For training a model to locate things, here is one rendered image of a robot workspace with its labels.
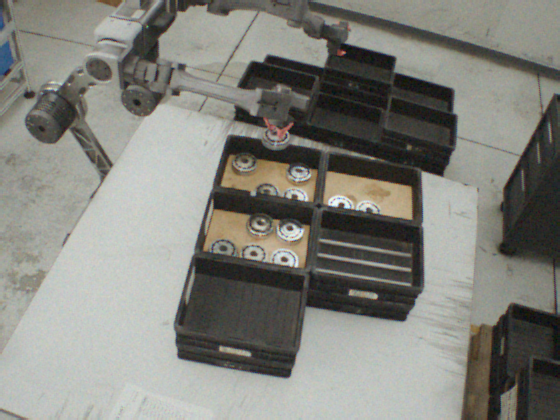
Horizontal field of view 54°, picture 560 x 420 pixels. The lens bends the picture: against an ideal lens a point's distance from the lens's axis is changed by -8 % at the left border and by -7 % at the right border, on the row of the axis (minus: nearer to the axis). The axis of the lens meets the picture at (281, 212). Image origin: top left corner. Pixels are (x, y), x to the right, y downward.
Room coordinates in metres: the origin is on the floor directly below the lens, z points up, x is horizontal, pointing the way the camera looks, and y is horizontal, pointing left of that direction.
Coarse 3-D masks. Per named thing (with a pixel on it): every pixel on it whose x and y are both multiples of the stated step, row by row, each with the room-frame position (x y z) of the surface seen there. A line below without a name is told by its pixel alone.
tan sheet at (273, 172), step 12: (228, 168) 1.64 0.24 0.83; (264, 168) 1.67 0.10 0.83; (276, 168) 1.68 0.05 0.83; (228, 180) 1.57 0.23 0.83; (240, 180) 1.58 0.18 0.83; (252, 180) 1.60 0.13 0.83; (264, 180) 1.61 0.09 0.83; (276, 180) 1.62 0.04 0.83; (312, 180) 1.65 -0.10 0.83; (312, 192) 1.59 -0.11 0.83
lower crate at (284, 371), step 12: (180, 348) 0.84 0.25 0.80; (192, 348) 0.84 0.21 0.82; (192, 360) 0.84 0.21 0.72; (204, 360) 0.85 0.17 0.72; (216, 360) 0.84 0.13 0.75; (228, 360) 0.84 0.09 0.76; (240, 360) 0.84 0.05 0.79; (252, 360) 0.83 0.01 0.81; (252, 372) 0.84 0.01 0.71; (264, 372) 0.84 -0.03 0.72; (276, 372) 0.85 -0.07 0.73; (288, 372) 0.85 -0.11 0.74
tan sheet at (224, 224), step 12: (216, 216) 1.38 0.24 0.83; (228, 216) 1.39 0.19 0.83; (240, 216) 1.40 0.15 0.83; (216, 228) 1.33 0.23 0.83; (228, 228) 1.34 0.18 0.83; (240, 228) 1.35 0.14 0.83; (240, 240) 1.29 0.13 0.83; (252, 240) 1.30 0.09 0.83; (264, 240) 1.31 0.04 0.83; (276, 240) 1.32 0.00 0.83; (300, 252) 1.29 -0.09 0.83; (300, 264) 1.23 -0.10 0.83
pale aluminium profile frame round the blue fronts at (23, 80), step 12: (12, 12) 2.81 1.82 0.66; (12, 24) 2.76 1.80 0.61; (0, 36) 2.63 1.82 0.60; (12, 36) 2.80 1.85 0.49; (12, 48) 2.77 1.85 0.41; (24, 60) 2.82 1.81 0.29; (12, 72) 2.68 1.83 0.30; (24, 72) 2.79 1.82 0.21; (0, 84) 2.55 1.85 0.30; (24, 84) 2.76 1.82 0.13; (12, 96) 2.63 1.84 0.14; (24, 96) 2.79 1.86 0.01; (0, 108) 2.50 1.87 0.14
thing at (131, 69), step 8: (128, 48) 1.43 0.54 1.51; (120, 56) 1.38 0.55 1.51; (128, 56) 1.40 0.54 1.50; (120, 64) 1.36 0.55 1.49; (128, 64) 1.38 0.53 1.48; (136, 64) 1.39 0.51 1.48; (144, 64) 1.39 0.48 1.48; (120, 72) 1.36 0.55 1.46; (128, 72) 1.36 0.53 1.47; (136, 72) 1.37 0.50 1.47; (144, 72) 1.37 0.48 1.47; (120, 80) 1.36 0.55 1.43; (128, 80) 1.36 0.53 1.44; (136, 80) 1.37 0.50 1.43; (144, 80) 1.37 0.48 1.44; (120, 88) 1.36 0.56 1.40
